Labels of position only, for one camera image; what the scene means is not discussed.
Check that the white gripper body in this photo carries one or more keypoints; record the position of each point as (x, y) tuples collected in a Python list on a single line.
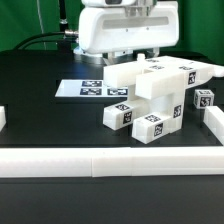
[(107, 26)]

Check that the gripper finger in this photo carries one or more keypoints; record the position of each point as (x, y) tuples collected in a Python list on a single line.
[(112, 58), (149, 53)]

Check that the white chair back frame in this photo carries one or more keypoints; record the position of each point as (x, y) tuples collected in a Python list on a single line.
[(161, 76)]

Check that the white chair seat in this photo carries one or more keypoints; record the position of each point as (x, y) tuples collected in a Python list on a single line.
[(171, 104)]

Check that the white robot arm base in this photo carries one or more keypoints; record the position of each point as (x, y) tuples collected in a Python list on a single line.
[(81, 56)]

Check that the white tag plate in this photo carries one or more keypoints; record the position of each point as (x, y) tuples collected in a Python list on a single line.
[(88, 88)]

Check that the white tagged cube far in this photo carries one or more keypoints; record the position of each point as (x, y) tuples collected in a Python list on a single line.
[(203, 98)]

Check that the white U-shaped fence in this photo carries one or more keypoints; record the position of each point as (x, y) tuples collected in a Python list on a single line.
[(69, 141)]

